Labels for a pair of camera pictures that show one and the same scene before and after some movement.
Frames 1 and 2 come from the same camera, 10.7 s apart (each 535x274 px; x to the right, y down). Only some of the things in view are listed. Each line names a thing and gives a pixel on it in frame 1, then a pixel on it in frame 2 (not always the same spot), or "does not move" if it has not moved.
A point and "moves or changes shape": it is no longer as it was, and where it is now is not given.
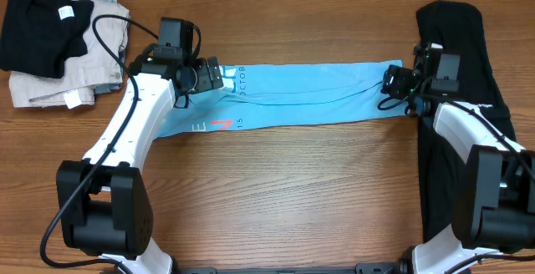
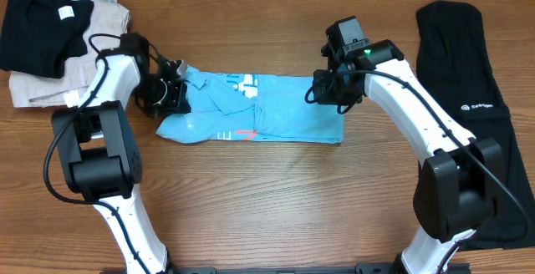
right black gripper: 394,82 to 323,95
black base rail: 369,268 does not move
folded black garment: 42,27 does not move
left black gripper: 206,81 to 178,101
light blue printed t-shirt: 267,96 moves or changes shape
